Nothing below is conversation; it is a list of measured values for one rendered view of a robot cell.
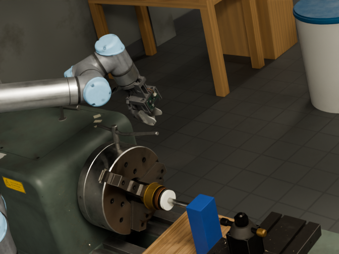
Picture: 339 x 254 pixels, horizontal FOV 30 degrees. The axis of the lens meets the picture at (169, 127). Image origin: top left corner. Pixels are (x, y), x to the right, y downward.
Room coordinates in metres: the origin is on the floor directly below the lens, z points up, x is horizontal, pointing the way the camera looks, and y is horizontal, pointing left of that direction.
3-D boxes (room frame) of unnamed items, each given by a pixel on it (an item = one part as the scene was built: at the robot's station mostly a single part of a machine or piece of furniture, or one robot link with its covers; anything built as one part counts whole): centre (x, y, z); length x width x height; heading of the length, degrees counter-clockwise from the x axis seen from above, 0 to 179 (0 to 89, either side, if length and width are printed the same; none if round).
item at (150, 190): (1.81, 0.10, 1.08); 0.09 x 0.09 x 0.09; 46
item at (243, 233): (1.46, -0.14, 1.14); 0.08 x 0.08 x 0.03
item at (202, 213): (1.67, -0.04, 1.00); 0.08 x 0.06 x 0.23; 136
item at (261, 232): (1.43, -0.18, 1.14); 0.04 x 0.02 x 0.02; 46
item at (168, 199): (1.73, 0.02, 1.08); 0.13 x 0.07 x 0.07; 46
